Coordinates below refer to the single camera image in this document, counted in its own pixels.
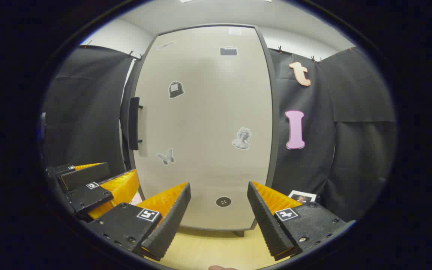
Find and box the black backdrop cloth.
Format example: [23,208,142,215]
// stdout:
[42,45,396,225]

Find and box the black door handle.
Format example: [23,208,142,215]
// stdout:
[128,96,144,151]

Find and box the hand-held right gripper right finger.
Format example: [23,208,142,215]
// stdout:
[247,181,348,262]

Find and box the beige cabinet door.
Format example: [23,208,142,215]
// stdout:
[133,24,275,231]

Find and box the white-bordered photo card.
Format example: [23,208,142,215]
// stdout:
[288,190,317,205]

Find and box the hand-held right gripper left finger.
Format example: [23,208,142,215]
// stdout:
[87,183,192,262]

